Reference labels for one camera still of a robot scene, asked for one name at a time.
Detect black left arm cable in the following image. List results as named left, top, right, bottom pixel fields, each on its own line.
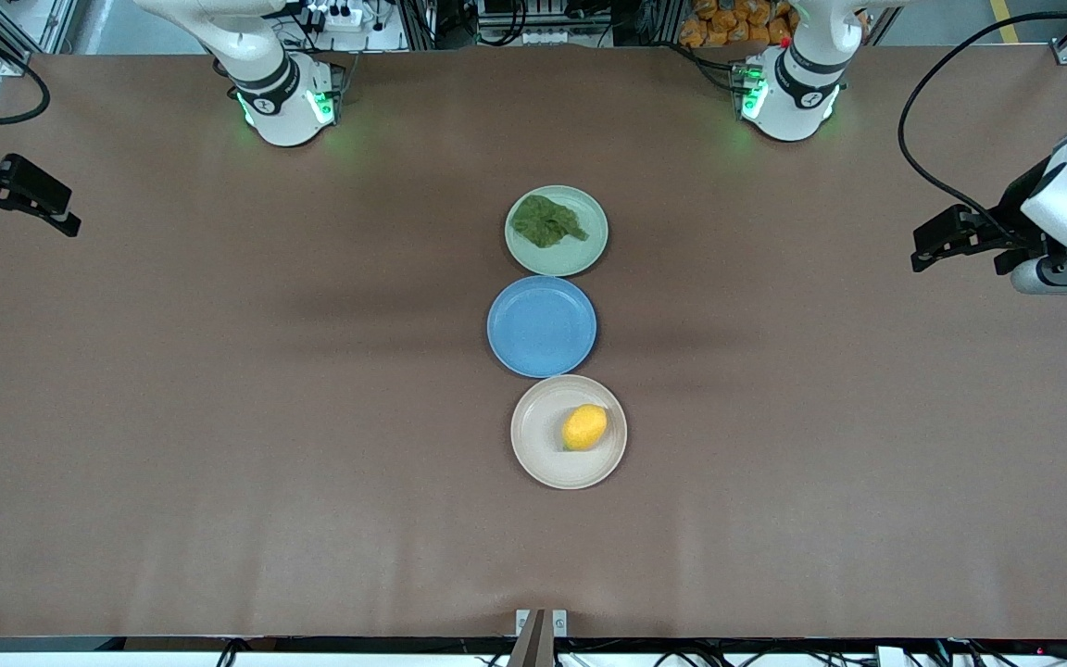
left=898, top=11, right=1067, bottom=244

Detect orange items in crate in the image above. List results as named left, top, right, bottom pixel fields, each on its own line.
left=679, top=0, right=798, bottom=47

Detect silver camera mount bracket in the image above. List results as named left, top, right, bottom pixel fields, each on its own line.
left=508, top=609, right=569, bottom=667

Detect white power strip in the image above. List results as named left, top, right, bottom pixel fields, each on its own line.
left=305, top=3, right=368, bottom=29

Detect blue plate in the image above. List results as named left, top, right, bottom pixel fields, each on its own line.
left=486, top=275, right=598, bottom=379

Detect green lettuce leaf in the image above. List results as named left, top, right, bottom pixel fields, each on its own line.
left=509, top=194, right=590, bottom=249

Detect beige plate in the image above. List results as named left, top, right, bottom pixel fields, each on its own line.
left=510, top=374, right=628, bottom=490

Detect aluminium equipment rack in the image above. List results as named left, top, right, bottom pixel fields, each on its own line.
left=399, top=0, right=683, bottom=49

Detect aluminium frame profile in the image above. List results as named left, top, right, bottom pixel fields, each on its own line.
left=0, top=0, right=81, bottom=75

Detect yellow lemon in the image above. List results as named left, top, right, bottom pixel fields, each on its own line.
left=561, top=404, right=609, bottom=452

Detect light green plate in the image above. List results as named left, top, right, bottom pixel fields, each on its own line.
left=505, top=185, right=609, bottom=278

